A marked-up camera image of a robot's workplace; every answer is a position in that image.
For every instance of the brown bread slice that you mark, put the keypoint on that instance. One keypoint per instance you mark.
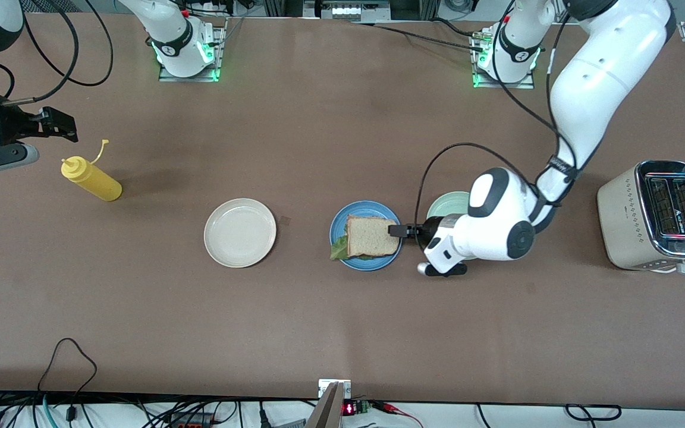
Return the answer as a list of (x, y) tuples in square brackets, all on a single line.
[(372, 238)]

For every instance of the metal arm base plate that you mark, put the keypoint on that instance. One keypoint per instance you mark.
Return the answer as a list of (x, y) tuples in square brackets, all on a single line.
[(500, 85), (188, 79)]

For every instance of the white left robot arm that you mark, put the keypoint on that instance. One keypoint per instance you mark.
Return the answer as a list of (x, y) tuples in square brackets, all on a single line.
[(604, 77)]

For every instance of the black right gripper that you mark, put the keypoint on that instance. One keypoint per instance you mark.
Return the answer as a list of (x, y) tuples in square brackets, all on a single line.
[(8, 128)]

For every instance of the yellow mustard squeeze bottle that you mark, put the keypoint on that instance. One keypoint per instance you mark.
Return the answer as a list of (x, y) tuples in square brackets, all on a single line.
[(101, 185)]

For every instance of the small red LED board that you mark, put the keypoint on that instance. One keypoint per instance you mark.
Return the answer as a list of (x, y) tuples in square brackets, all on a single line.
[(349, 409)]

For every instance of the blue round plate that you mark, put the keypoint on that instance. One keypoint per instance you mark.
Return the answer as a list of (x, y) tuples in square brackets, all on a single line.
[(366, 207)]

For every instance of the mint green round plate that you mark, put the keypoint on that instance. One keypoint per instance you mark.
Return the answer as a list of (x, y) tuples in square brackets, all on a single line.
[(446, 205)]

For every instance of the beige round plate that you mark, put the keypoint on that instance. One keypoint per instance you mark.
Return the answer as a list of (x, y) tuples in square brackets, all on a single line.
[(239, 233)]

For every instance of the green lettuce leaf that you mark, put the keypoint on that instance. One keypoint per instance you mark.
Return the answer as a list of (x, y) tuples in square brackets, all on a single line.
[(338, 249)]

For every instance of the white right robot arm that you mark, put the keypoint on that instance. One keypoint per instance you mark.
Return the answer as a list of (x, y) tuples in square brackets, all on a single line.
[(170, 30)]

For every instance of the grey metal camera mount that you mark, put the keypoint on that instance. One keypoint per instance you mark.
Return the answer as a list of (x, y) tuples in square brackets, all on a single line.
[(330, 410)]

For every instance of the cream chrome toaster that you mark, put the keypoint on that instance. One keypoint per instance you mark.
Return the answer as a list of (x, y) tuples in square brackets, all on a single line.
[(619, 226)]

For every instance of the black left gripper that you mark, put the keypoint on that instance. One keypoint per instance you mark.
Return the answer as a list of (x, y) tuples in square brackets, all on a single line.
[(426, 230)]

